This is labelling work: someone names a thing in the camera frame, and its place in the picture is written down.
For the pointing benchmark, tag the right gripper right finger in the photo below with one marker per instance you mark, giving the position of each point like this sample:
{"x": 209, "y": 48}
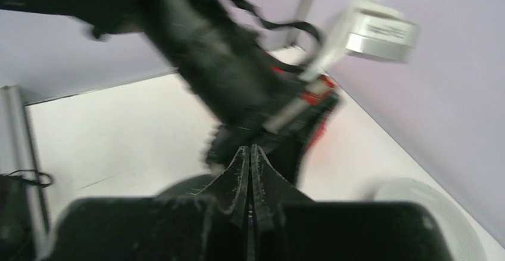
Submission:
{"x": 291, "y": 226}

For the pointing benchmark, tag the red plastic bin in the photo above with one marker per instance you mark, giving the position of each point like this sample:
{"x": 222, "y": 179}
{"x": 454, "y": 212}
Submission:
{"x": 305, "y": 115}

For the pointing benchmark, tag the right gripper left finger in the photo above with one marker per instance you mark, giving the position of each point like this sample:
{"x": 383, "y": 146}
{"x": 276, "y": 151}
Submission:
{"x": 209, "y": 225}

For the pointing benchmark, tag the white perforated spool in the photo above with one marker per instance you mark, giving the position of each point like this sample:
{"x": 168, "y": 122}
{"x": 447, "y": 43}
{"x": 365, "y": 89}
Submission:
{"x": 460, "y": 236}

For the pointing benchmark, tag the dark grey spool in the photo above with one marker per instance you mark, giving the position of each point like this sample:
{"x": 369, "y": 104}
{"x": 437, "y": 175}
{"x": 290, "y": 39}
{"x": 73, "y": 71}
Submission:
{"x": 188, "y": 186}

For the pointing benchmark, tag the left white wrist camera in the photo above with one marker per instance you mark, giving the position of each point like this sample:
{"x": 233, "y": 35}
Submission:
{"x": 366, "y": 29}

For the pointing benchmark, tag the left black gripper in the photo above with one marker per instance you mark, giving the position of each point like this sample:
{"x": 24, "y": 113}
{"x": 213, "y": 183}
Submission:
{"x": 285, "y": 152}

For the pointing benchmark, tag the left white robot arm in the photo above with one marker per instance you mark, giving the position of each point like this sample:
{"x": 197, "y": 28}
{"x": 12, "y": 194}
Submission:
{"x": 258, "y": 99}

